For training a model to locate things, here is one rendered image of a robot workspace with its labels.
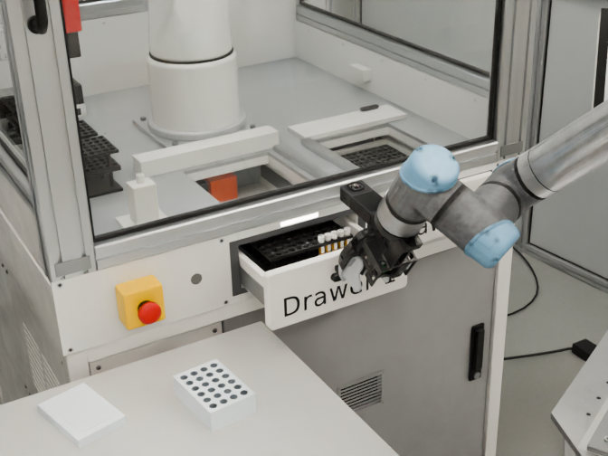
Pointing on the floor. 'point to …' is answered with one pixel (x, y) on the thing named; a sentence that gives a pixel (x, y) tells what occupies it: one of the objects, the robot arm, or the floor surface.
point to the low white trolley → (39, 427)
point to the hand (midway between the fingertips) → (353, 270)
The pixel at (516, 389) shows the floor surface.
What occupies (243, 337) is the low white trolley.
